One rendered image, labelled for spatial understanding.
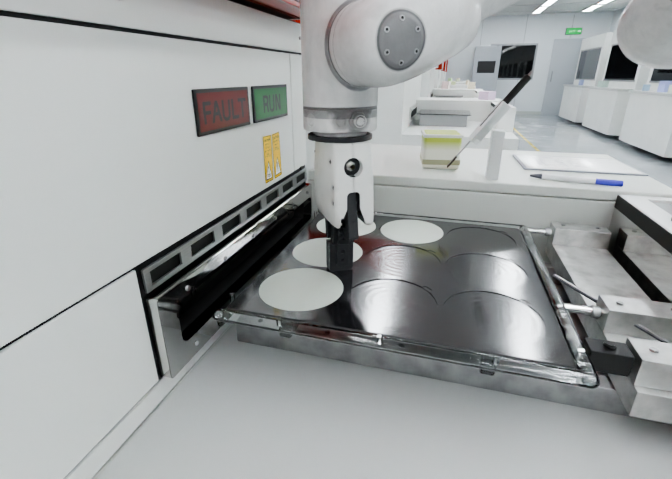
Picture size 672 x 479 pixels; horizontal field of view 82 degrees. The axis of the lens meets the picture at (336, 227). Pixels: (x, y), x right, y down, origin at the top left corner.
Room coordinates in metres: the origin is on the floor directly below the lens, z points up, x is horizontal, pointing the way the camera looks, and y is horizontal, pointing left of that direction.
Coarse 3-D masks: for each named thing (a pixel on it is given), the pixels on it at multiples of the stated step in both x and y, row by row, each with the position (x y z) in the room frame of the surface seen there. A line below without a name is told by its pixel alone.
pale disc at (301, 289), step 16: (288, 272) 0.45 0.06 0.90; (304, 272) 0.45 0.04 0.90; (320, 272) 0.45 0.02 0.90; (272, 288) 0.41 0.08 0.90; (288, 288) 0.41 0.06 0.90; (304, 288) 0.41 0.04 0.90; (320, 288) 0.41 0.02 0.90; (336, 288) 0.41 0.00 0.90; (272, 304) 0.37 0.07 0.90; (288, 304) 0.37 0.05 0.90; (304, 304) 0.37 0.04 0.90; (320, 304) 0.37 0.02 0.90
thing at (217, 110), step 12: (204, 96) 0.44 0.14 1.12; (216, 96) 0.46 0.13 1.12; (228, 96) 0.49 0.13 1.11; (240, 96) 0.51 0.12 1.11; (204, 108) 0.44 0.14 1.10; (216, 108) 0.46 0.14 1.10; (228, 108) 0.48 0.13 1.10; (240, 108) 0.51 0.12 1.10; (204, 120) 0.43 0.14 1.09; (216, 120) 0.46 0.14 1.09; (228, 120) 0.48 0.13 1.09; (240, 120) 0.51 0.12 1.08
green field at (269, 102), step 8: (272, 88) 0.61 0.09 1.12; (280, 88) 0.64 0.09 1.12; (256, 96) 0.56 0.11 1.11; (264, 96) 0.58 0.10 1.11; (272, 96) 0.61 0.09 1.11; (280, 96) 0.63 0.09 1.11; (256, 104) 0.56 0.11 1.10; (264, 104) 0.58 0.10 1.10; (272, 104) 0.60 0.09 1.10; (280, 104) 0.63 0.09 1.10; (256, 112) 0.55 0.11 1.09; (264, 112) 0.58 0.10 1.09; (272, 112) 0.60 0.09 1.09; (280, 112) 0.63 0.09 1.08
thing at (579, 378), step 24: (216, 312) 0.35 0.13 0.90; (240, 312) 0.35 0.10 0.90; (312, 336) 0.32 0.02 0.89; (336, 336) 0.32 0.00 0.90; (360, 336) 0.31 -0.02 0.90; (384, 336) 0.31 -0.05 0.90; (456, 360) 0.28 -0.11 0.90; (480, 360) 0.28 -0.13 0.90; (504, 360) 0.28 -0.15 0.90; (576, 384) 0.26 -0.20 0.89
